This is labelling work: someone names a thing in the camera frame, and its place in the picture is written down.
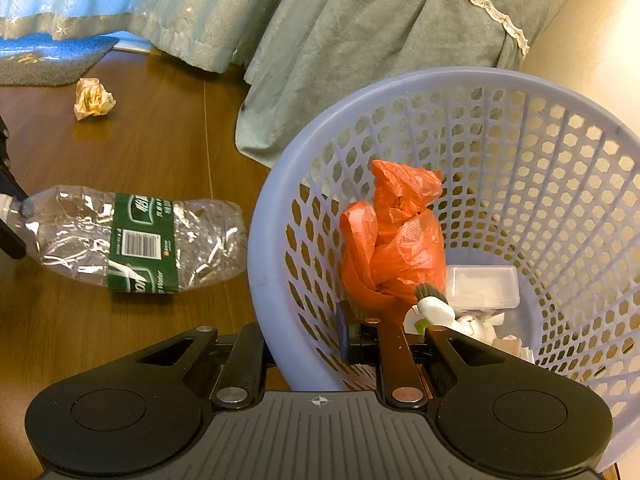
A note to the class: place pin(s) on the white tissue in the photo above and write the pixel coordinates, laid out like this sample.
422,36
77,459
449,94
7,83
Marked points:
510,346

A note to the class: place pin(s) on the white cleaning brush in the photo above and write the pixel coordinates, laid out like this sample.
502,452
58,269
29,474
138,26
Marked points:
435,310

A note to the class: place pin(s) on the orange plastic bag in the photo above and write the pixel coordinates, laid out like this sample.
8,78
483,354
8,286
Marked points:
400,260

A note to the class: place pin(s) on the grey-green lace-trimmed cloth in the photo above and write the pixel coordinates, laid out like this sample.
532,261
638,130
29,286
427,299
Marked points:
350,60

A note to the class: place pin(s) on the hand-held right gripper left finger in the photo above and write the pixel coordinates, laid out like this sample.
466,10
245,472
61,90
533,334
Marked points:
247,350

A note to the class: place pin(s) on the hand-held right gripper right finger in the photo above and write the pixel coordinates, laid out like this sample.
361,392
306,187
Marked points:
350,340

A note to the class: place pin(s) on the grey and blue door mat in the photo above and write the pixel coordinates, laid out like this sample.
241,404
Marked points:
50,67

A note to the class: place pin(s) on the crumpled brown paper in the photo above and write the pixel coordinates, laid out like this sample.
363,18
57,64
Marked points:
94,99

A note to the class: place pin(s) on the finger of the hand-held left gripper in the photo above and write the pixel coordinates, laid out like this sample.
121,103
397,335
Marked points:
10,182
10,240

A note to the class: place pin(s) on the lavender plastic basket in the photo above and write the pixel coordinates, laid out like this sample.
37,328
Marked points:
550,90

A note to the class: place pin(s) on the grey star curtain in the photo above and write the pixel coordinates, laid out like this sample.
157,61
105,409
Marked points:
215,15

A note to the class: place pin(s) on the clear plastic box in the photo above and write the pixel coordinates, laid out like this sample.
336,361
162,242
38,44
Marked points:
480,285

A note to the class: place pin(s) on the crushed clear plastic bottle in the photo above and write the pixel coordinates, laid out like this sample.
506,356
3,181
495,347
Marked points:
200,240

